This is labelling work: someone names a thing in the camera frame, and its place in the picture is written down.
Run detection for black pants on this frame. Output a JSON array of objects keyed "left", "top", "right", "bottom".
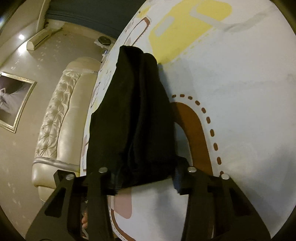
[{"left": 87, "top": 46, "right": 176, "bottom": 195}]

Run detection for person's right hand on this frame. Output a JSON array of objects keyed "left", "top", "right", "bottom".
[{"left": 81, "top": 209, "right": 88, "bottom": 229}]

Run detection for cream tufted headboard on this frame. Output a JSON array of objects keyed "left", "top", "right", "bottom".
[{"left": 32, "top": 57, "right": 101, "bottom": 202}]

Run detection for white patterned bed sheet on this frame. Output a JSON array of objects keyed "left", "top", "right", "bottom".
[{"left": 88, "top": 1, "right": 295, "bottom": 240}]

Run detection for dark green curtain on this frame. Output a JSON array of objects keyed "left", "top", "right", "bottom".
[{"left": 46, "top": 0, "right": 145, "bottom": 39}]

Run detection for framed wall picture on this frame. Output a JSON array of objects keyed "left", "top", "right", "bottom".
[{"left": 1, "top": 72, "right": 37, "bottom": 133}]

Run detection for white wall air conditioner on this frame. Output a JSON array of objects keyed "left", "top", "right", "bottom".
[{"left": 26, "top": 27, "right": 62, "bottom": 51}]

